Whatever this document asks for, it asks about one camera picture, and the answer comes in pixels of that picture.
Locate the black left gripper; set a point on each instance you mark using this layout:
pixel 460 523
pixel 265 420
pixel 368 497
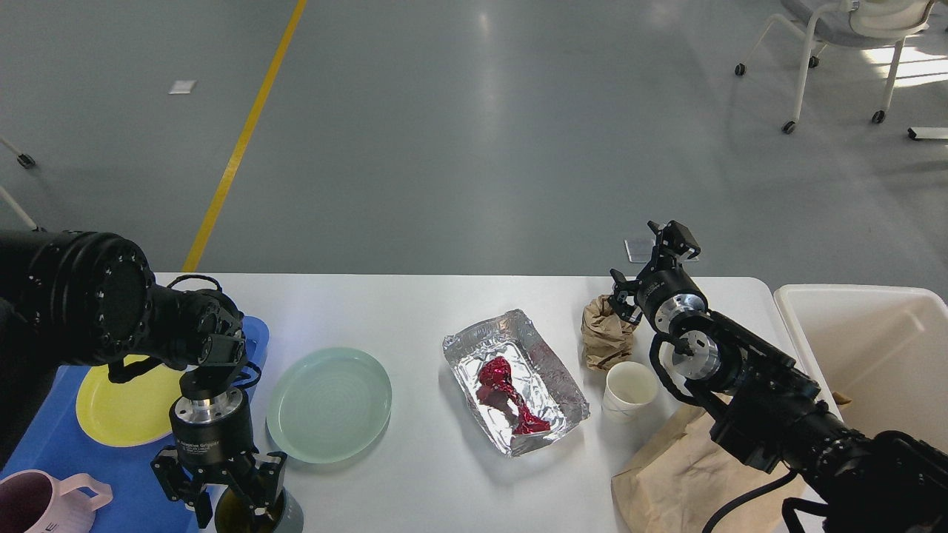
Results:
pixel 213 446

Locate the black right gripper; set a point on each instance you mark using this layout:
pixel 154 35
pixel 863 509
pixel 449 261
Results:
pixel 666 295

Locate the dark teal mug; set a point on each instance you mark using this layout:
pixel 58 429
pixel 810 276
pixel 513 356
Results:
pixel 292 514

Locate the pink mug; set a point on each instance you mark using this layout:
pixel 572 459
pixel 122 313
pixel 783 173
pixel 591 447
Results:
pixel 34 501

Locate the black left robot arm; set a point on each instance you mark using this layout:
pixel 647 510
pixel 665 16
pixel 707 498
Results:
pixel 91 299

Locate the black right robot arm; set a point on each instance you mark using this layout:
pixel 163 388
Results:
pixel 766 411

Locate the grey floor plate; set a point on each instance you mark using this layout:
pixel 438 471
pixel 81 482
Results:
pixel 641 250

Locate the crumpled brown paper ball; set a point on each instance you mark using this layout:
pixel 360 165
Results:
pixel 607 339

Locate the yellow plate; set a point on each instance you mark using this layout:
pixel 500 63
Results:
pixel 127 414

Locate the white paper cup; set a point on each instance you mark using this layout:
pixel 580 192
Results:
pixel 630 387

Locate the light green plate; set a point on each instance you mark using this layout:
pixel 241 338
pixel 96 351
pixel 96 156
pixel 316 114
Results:
pixel 330 405

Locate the blue plastic tray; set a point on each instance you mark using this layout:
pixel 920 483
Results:
pixel 56 444

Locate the aluminium foil tray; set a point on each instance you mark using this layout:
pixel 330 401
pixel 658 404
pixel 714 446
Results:
pixel 538 374

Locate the red crumpled wrapper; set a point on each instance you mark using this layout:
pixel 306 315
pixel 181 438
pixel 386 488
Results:
pixel 496 390

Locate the flat brown paper bag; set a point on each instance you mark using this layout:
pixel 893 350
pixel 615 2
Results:
pixel 680 478

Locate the white plastic bin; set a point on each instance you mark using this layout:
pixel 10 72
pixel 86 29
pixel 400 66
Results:
pixel 878 352

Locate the white bar on floor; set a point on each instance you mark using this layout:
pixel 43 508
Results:
pixel 928 133

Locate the white office chair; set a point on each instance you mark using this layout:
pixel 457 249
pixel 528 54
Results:
pixel 860 25

